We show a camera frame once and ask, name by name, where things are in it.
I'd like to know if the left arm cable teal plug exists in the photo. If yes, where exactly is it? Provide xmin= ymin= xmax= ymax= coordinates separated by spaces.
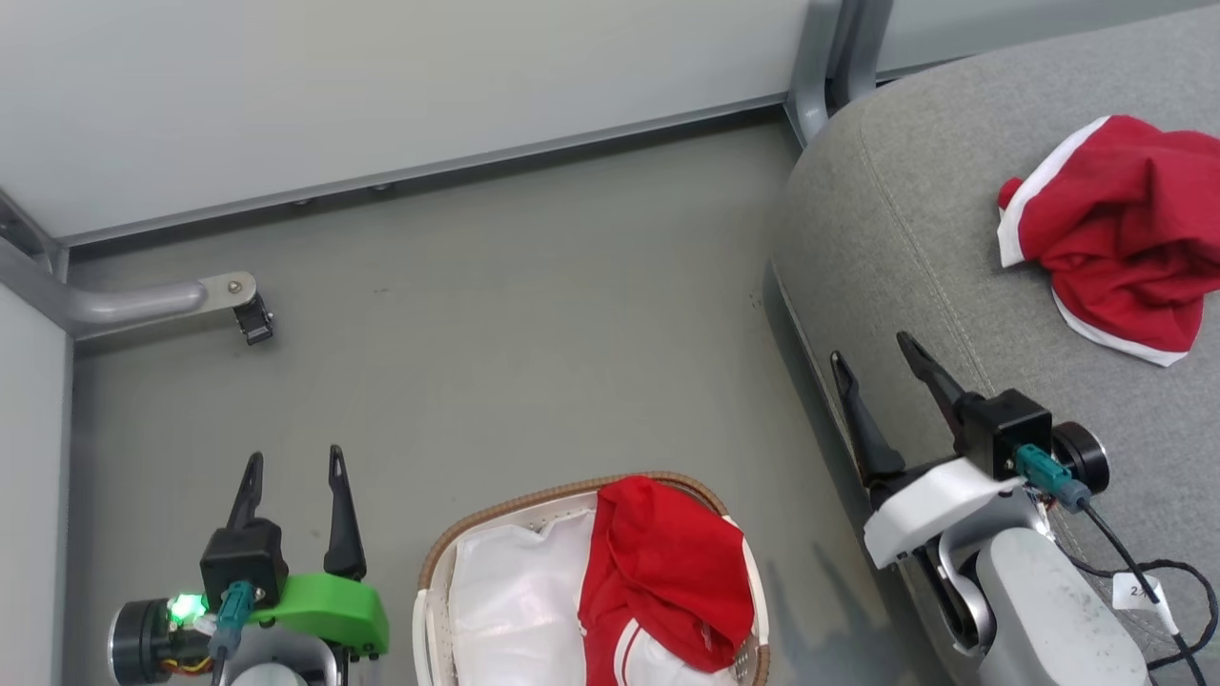
xmin=210 ymin=582 xmax=258 ymax=686

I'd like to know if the right arm cable teal plug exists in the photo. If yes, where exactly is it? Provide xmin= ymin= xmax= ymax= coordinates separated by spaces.
xmin=1013 ymin=443 xmax=1220 ymax=686

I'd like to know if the red garment with white trim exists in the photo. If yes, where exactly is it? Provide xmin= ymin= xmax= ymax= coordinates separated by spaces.
xmin=996 ymin=114 xmax=1220 ymax=368

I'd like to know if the red white-striped garment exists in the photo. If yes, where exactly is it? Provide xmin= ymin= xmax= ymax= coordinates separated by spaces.
xmin=578 ymin=475 xmax=757 ymax=686

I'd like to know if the black caster clamp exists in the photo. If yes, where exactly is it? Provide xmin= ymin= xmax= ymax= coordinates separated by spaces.
xmin=234 ymin=293 xmax=275 ymax=347

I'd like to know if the grey fabric sofa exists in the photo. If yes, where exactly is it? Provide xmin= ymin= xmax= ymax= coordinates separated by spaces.
xmin=768 ymin=5 xmax=1220 ymax=686

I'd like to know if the grey metal frame foot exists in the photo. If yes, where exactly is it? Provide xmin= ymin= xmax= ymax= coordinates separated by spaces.
xmin=0 ymin=191 xmax=258 ymax=340

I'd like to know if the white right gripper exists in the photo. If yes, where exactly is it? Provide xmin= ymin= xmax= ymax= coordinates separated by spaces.
xmin=830 ymin=331 xmax=1112 ymax=611

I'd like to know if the grey metal frame post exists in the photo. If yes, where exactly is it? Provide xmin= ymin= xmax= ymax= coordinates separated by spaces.
xmin=783 ymin=0 xmax=897 ymax=150

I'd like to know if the white basket liner cloth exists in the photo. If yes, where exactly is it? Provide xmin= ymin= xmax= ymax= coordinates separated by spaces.
xmin=416 ymin=491 xmax=769 ymax=686

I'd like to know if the white paper cable tag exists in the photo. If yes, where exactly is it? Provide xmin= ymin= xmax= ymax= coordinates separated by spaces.
xmin=1111 ymin=572 xmax=1166 ymax=613

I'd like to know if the arm cable teal plug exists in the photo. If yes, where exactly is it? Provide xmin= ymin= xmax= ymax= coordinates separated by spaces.
xmin=210 ymin=582 xmax=258 ymax=686
xmin=1013 ymin=443 xmax=1220 ymax=686

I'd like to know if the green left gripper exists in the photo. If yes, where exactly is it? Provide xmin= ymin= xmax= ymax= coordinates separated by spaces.
xmin=108 ymin=445 xmax=391 ymax=686

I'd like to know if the woven brown laundry basket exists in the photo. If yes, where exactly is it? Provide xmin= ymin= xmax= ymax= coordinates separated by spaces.
xmin=412 ymin=471 xmax=772 ymax=686

